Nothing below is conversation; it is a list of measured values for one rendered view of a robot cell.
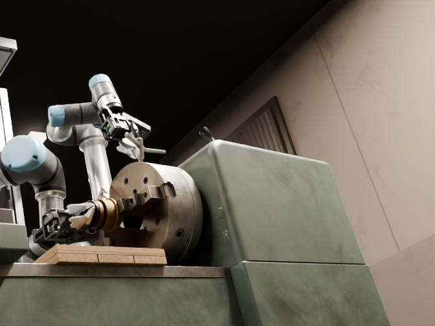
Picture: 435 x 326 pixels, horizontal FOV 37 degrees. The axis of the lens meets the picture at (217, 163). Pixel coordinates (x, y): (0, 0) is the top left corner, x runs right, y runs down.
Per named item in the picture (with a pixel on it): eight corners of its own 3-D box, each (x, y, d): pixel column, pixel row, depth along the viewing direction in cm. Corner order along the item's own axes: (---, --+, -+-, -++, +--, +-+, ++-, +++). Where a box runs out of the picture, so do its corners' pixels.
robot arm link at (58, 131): (41, 122, 266) (47, 97, 220) (68, 119, 270) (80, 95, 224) (44, 150, 266) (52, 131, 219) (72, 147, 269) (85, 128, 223)
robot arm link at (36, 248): (54, 257, 185) (50, 231, 188) (63, 251, 182) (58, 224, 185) (30, 256, 180) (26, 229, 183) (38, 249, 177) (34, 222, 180)
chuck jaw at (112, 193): (133, 219, 188) (114, 198, 196) (139, 204, 187) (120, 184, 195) (101, 217, 180) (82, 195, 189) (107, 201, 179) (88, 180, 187)
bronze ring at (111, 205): (104, 207, 184) (76, 206, 177) (123, 193, 179) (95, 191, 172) (111, 237, 180) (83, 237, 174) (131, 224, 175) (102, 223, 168)
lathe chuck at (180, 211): (129, 282, 195) (122, 182, 205) (200, 262, 174) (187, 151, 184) (105, 282, 189) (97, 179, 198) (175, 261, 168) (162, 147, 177)
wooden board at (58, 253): (88, 312, 180) (85, 299, 181) (167, 264, 158) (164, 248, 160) (-16, 317, 159) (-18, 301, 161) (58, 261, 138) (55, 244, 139)
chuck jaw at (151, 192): (145, 204, 185) (170, 183, 178) (149, 220, 182) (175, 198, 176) (113, 201, 177) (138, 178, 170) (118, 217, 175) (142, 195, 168)
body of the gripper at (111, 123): (105, 142, 208) (94, 116, 215) (126, 146, 214) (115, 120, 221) (116, 125, 204) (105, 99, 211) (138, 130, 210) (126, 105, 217)
